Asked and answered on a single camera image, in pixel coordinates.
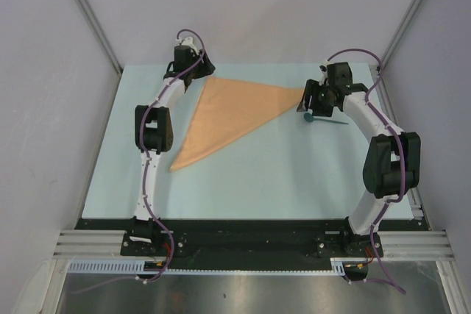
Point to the peach satin napkin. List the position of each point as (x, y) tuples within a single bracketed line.
[(228, 109)]

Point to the white slotted cable duct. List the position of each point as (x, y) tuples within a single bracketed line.
[(115, 266)]

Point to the teal plastic spoon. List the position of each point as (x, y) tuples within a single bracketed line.
[(310, 119)]

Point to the left aluminium corner post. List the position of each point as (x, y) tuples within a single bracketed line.
[(98, 32)]

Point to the aluminium corner post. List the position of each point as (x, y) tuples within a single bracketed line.
[(400, 33), (98, 32)]

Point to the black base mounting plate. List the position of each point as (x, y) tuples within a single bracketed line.
[(247, 245)]

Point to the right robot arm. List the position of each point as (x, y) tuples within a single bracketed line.
[(392, 163)]

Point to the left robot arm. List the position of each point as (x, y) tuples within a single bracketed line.
[(154, 135)]

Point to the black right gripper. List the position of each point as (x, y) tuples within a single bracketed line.
[(311, 89)]

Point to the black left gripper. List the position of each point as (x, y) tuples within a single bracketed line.
[(205, 68)]

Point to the right aluminium corner post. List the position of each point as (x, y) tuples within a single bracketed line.
[(400, 33)]

